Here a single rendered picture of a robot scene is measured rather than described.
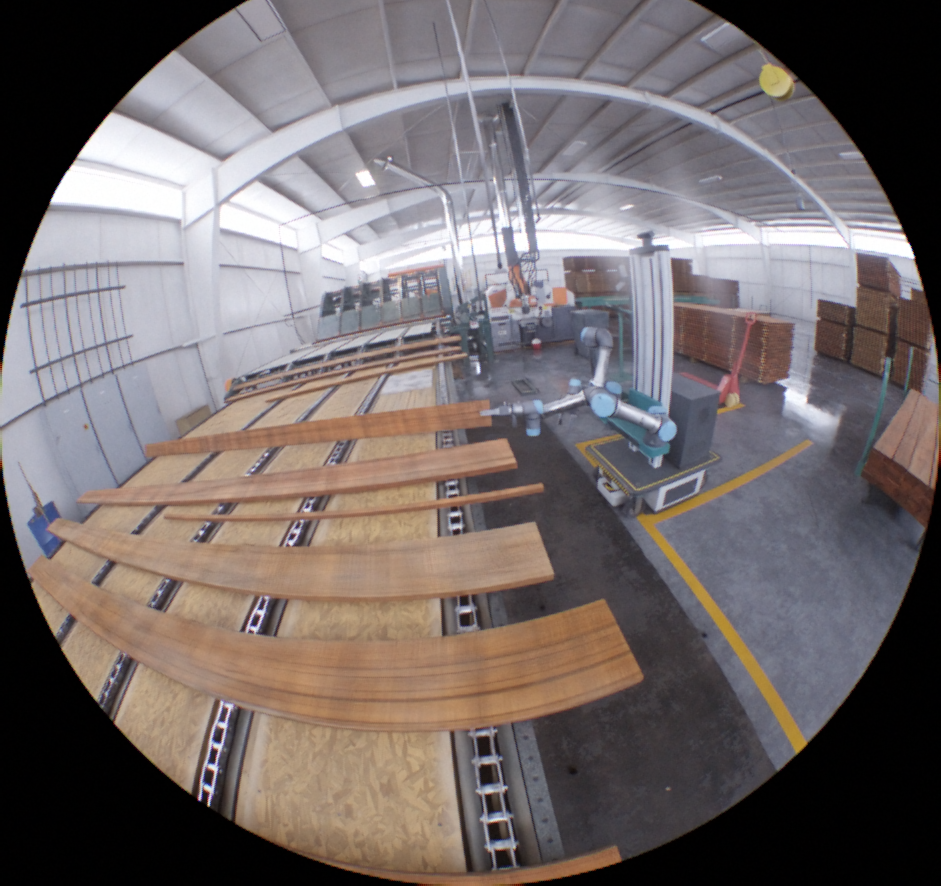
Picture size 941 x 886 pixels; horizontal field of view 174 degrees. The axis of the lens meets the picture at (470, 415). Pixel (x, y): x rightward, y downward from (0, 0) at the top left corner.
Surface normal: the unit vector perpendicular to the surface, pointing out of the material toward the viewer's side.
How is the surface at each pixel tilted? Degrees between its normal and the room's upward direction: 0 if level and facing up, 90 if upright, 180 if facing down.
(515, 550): 0
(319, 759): 0
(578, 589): 0
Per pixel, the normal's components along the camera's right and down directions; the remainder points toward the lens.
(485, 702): -0.14, -0.91
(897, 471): -0.98, 0.17
